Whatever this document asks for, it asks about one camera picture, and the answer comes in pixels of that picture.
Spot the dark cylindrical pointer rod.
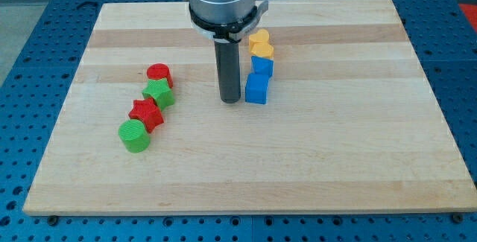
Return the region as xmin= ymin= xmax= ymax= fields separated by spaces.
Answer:
xmin=214 ymin=41 xmax=241 ymax=104

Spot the black clamp ring mount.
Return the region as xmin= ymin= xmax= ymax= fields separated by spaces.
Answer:
xmin=189 ymin=1 xmax=268 ymax=43

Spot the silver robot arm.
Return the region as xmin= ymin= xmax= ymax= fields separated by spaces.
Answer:
xmin=185 ymin=0 xmax=268 ymax=104

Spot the yellow heart block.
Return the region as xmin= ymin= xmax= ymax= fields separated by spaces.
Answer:
xmin=248 ymin=29 xmax=270 ymax=52

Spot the yellow hexagon block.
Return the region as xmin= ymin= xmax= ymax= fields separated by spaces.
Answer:
xmin=250 ymin=43 xmax=274 ymax=60

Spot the blue diamond block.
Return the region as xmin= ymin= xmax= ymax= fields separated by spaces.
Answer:
xmin=251 ymin=56 xmax=274 ymax=77

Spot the blue cube block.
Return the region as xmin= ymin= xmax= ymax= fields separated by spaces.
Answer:
xmin=245 ymin=73 xmax=269 ymax=104

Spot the red cylinder block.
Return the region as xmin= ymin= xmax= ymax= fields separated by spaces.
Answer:
xmin=146 ymin=63 xmax=174 ymax=89

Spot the green star block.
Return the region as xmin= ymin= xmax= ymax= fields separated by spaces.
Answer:
xmin=142 ymin=78 xmax=175 ymax=110

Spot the red star block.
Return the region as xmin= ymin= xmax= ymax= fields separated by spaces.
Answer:
xmin=128 ymin=98 xmax=164 ymax=133

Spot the green cylinder block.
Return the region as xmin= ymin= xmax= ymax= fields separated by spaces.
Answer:
xmin=118 ymin=119 xmax=151 ymax=153

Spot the wooden board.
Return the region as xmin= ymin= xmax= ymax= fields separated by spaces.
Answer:
xmin=23 ymin=0 xmax=476 ymax=216

